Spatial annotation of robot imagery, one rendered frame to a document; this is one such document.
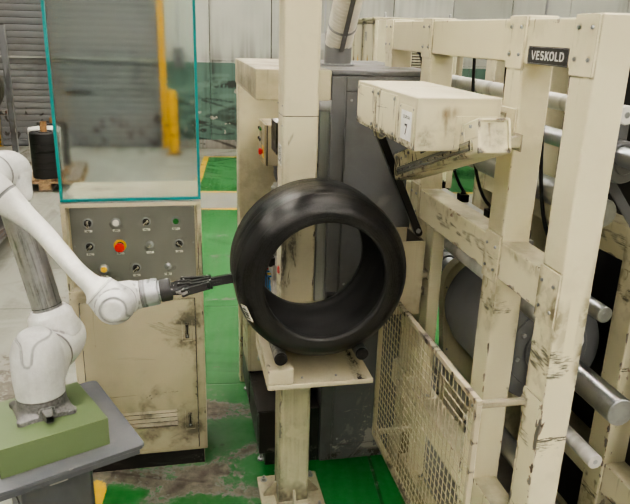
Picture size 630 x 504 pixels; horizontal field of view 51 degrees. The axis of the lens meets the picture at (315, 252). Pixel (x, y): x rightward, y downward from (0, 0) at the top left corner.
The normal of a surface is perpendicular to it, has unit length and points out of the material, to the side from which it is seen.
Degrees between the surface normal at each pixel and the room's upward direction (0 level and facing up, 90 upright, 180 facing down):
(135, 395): 90
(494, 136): 72
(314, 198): 43
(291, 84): 90
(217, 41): 90
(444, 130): 90
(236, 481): 0
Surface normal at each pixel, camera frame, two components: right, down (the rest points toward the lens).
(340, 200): 0.27, -0.48
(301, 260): 0.20, 0.32
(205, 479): 0.03, -0.95
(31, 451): 0.58, 0.27
